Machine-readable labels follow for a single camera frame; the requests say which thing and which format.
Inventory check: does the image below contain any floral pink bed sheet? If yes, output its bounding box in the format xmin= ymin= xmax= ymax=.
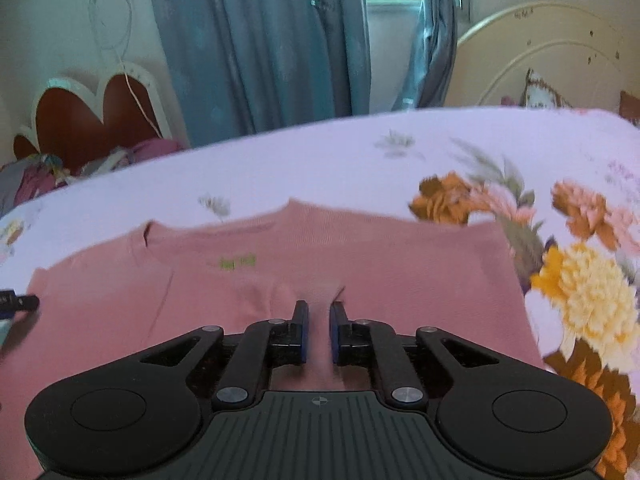
xmin=1 ymin=107 xmax=639 ymax=479

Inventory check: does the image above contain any pile of clothes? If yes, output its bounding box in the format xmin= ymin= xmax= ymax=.
xmin=0 ymin=136 xmax=187 ymax=219

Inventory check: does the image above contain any white charger cable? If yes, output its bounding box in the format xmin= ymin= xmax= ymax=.
xmin=86 ymin=0 xmax=166 ymax=141

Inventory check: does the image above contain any blue-grey left curtain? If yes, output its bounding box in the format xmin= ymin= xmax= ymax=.
xmin=152 ymin=0 xmax=371 ymax=146

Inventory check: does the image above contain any cream round headboard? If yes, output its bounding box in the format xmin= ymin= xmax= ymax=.
xmin=445 ymin=2 xmax=639 ymax=113

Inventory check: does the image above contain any pink knit sweater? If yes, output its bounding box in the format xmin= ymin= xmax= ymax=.
xmin=1 ymin=202 xmax=541 ymax=479

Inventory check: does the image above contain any orange patterned pillow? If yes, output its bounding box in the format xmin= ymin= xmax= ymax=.
xmin=618 ymin=91 xmax=640 ymax=128

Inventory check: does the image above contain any blue-grey tied right curtain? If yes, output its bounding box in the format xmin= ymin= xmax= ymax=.
xmin=393 ymin=0 xmax=458 ymax=110

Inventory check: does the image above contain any patterned cushion with brown trim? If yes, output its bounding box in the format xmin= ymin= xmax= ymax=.
xmin=522 ymin=68 xmax=572 ymax=110

